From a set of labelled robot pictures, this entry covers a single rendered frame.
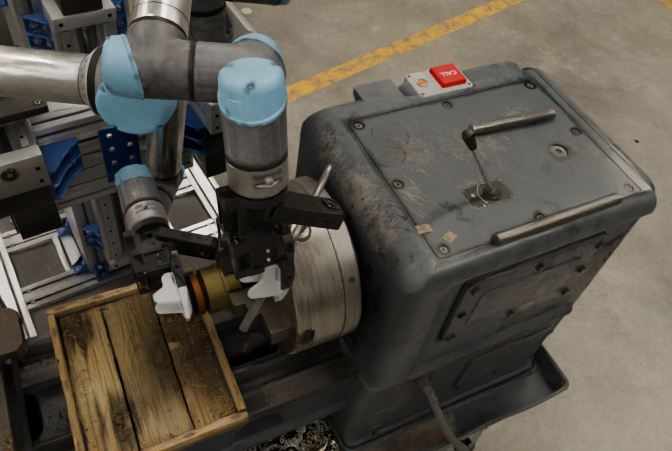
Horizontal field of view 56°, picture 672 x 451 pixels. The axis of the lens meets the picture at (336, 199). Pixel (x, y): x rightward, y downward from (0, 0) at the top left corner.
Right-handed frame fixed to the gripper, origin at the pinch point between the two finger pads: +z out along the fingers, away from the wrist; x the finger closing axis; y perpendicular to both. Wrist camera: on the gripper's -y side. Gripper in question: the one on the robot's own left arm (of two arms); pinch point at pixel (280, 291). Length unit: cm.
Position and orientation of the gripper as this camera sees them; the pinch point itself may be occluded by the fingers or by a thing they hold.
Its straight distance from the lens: 92.8
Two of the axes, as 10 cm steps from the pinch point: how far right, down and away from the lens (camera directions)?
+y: -8.9, 2.6, -3.6
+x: 4.5, 5.5, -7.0
